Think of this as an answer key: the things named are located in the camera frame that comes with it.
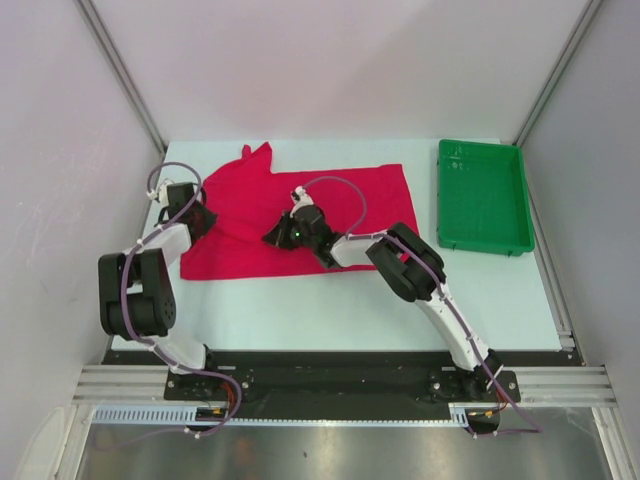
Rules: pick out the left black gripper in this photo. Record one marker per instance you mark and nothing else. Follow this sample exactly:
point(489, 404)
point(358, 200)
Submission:
point(210, 218)

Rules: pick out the left aluminium corner post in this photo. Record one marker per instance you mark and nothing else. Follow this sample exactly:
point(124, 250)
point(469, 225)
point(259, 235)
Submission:
point(117, 65)

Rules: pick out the red t-shirt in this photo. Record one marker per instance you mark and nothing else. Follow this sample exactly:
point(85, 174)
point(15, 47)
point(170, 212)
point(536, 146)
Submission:
point(250, 198)

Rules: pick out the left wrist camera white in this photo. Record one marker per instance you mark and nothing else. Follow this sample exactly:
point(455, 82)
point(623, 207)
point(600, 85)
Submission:
point(159, 194)

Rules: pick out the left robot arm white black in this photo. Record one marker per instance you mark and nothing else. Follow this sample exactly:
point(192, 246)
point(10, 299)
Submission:
point(136, 298)

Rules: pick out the aluminium corner post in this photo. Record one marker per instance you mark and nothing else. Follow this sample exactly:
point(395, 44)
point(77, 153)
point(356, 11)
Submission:
point(117, 65)
point(575, 39)

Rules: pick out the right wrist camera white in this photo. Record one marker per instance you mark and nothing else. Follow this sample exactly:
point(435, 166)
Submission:
point(300, 198)

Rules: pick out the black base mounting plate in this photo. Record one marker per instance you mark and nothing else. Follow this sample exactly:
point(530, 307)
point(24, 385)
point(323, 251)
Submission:
point(428, 375)

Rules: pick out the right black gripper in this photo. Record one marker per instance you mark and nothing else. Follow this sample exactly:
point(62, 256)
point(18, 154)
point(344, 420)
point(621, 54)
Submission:
point(278, 235)

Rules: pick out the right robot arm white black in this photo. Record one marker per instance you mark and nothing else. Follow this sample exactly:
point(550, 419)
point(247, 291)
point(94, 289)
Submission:
point(408, 265)

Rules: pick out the green plastic tray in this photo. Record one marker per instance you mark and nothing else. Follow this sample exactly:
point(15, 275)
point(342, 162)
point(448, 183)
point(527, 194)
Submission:
point(483, 199)

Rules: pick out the right aluminium corner post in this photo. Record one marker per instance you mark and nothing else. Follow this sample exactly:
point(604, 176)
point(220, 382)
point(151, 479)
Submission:
point(575, 39)

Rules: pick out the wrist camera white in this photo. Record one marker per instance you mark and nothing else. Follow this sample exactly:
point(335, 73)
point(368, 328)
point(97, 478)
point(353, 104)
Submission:
point(300, 198)
point(159, 194)

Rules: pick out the slotted cable duct grey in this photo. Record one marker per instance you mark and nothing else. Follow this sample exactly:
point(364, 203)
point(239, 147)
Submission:
point(202, 416)

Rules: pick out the aluminium frame rail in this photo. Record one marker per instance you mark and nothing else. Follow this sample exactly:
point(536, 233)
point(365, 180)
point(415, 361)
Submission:
point(539, 386)

